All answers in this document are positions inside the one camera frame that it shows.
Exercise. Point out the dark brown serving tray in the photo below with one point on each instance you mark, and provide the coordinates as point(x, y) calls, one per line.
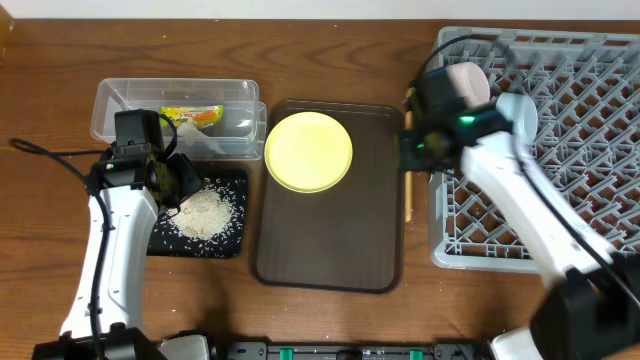
point(348, 237)

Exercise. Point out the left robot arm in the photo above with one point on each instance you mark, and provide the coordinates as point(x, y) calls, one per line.
point(126, 196)

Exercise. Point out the white tissue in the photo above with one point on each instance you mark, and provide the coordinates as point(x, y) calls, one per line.
point(190, 135)

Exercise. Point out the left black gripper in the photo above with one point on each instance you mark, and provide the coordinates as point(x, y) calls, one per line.
point(176, 181)

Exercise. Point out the pink white bowl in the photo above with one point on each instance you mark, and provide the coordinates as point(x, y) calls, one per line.
point(470, 83)

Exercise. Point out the clear plastic waste bin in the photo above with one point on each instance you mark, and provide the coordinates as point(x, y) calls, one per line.
point(240, 133)

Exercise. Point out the pile of rice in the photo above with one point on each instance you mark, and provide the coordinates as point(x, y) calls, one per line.
point(202, 215)

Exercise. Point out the black plastic tray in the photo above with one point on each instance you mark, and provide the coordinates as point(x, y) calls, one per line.
point(225, 240)

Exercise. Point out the green orange snack wrapper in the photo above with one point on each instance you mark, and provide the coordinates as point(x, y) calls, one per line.
point(200, 117)

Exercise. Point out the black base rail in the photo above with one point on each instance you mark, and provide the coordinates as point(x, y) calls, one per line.
point(193, 345)

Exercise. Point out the light blue bowl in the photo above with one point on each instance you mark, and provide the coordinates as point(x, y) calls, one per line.
point(521, 110)

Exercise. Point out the grey plastic dishwasher rack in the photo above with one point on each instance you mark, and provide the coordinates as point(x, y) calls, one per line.
point(586, 90)

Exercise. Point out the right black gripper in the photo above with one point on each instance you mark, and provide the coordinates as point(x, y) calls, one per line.
point(406, 160)

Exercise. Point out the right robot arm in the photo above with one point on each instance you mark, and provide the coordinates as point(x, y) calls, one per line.
point(592, 308)

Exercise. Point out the yellow round plate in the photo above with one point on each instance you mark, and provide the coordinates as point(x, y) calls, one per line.
point(308, 152)

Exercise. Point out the wooden chopstick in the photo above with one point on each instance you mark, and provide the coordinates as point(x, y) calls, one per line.
point(408, 122)

